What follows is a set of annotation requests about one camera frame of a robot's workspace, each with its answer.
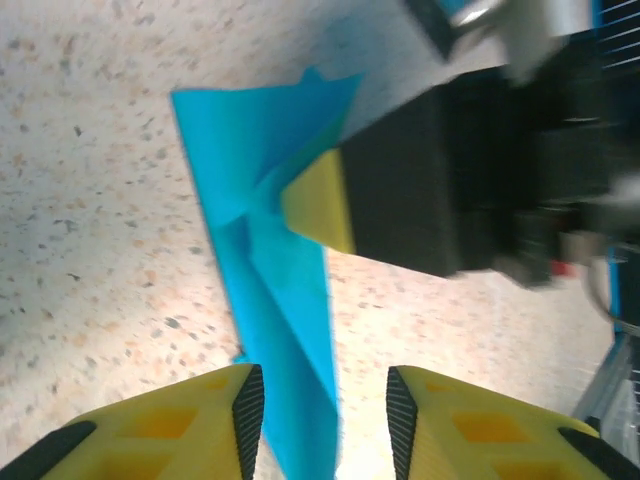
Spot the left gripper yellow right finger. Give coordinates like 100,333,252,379
386,364,624,480

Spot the blue table edge strip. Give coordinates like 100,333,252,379
603,239,632,334

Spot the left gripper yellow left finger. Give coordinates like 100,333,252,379
0,363,266,480

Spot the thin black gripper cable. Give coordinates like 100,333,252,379
584,254,640,336

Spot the aluminium side rail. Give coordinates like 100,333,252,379
572,329,640,451

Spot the blue cloth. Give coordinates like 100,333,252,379
170,67,365,480

